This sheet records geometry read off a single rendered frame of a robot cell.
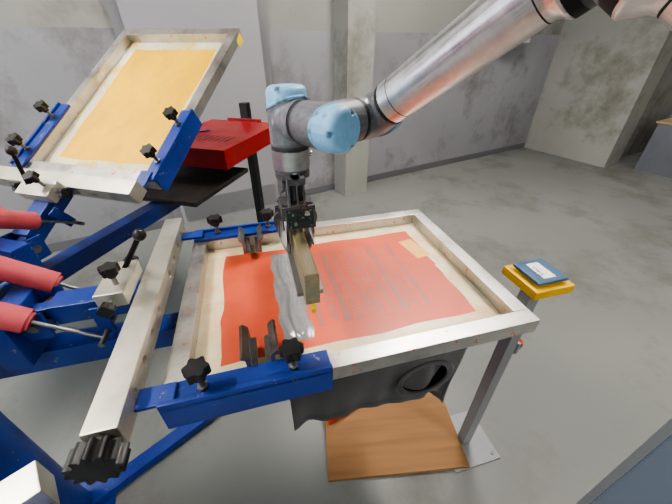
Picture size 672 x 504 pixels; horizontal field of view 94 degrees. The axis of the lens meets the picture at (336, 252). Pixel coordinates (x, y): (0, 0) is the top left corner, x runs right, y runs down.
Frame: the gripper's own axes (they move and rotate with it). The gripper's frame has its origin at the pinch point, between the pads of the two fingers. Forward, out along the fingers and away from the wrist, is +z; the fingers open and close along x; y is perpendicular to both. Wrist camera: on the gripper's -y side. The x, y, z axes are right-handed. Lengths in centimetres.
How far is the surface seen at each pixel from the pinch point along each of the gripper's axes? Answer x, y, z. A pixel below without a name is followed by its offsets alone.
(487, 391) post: 65, 13, 68
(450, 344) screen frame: 27.0, 28.9, 11.4
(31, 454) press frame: -86, -2, 62
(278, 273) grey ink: -5.4, -7.4, 13.0
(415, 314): 25.2, 17.0, 13.7
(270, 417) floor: -18, -22, 109
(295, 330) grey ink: -3.9, 15.1, 13.0
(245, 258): -14.4, -18.2, 13.4
